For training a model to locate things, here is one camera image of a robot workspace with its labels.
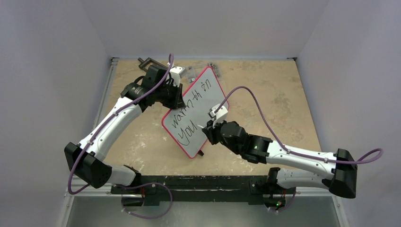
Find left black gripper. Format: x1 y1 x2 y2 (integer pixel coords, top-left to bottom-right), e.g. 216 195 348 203
155 80 183 109

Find red framed whiteboard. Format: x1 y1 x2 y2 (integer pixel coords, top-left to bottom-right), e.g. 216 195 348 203
161 66 226 158

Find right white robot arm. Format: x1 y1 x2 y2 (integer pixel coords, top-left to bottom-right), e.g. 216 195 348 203
201 120 357 199

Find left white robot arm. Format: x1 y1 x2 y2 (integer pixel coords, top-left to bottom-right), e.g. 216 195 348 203
64 65 185 194

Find clear plastic parts box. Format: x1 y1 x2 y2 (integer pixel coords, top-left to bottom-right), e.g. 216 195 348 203
186 62 222 84

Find black metal clamp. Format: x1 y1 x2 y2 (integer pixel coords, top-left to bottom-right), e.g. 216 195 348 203
138 57 166 71

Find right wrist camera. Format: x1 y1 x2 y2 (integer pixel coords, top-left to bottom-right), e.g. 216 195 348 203
209 104 228 128

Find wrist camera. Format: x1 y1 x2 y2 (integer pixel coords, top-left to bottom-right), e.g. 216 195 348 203
167 62 186 87
209 104 228 128

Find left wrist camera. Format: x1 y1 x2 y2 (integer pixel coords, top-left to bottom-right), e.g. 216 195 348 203
167 62 186 87

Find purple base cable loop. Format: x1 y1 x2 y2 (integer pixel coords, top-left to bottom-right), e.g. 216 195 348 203
121 182 173 219

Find aluminium frame rail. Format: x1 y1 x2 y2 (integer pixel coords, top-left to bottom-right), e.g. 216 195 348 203
64 57 120 195

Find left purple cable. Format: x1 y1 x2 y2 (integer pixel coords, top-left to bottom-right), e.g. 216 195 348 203
67 53 174 195

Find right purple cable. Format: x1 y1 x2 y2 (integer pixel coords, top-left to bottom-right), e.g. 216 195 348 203
214 86 384 166

